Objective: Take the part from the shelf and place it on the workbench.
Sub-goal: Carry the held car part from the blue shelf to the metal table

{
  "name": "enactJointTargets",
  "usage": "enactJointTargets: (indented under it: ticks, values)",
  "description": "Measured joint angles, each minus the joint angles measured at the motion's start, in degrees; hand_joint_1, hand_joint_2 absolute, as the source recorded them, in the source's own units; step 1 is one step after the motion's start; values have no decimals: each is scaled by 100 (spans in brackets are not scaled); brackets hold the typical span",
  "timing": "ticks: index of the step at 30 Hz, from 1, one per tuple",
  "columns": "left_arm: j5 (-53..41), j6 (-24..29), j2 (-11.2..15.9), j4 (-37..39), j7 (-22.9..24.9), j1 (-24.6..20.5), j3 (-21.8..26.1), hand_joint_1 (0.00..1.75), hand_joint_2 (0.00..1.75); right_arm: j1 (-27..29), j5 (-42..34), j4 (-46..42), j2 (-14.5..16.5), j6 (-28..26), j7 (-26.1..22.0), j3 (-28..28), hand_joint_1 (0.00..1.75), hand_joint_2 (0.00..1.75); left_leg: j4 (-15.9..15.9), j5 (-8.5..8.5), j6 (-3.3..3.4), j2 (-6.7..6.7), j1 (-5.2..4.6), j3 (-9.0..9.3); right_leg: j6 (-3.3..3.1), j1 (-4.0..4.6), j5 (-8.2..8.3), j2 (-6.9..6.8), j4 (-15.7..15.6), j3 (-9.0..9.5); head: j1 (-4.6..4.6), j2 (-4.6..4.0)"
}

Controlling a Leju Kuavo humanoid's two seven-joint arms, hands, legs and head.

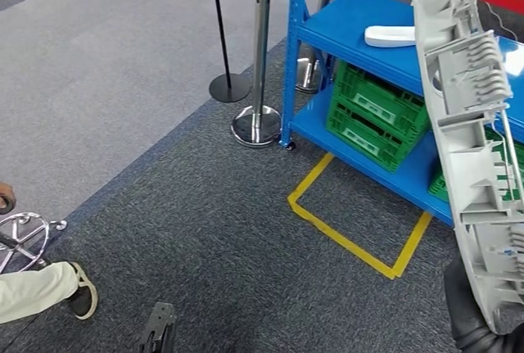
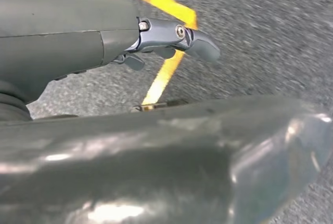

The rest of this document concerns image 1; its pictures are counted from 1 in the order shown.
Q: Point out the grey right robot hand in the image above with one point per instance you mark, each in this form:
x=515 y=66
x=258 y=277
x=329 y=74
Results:
x=458 y=307

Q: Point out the grey plastic wheel hubcap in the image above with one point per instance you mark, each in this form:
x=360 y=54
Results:
x=462 y=150

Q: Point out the white curved plastic part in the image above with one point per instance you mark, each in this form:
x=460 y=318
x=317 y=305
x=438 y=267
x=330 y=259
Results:
x=389 y=36

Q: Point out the blue metal shelf rack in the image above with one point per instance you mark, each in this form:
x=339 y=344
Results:
x=352 y=19

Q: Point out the black robot body part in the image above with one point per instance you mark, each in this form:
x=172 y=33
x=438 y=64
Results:
x=157 y=329

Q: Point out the green plastic crate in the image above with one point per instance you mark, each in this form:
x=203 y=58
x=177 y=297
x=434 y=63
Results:
x=381 y=87
x=439 y=188
x=516 y=151
x=368 y=155

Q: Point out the yellow floor tape square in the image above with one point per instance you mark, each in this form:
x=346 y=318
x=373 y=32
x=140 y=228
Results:
x=327 y=231

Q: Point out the person's leg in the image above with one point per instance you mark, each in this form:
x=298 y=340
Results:
x=32 y=291

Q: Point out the chrome chair base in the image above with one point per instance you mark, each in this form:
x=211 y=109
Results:
x=20 y=231

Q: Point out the chrome stanchion post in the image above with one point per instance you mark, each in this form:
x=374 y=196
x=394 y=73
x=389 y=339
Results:
x=315 y=74
x=260 y=68

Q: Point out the black stanchion post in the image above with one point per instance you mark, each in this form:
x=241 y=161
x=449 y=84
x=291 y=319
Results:
x=229 y=87

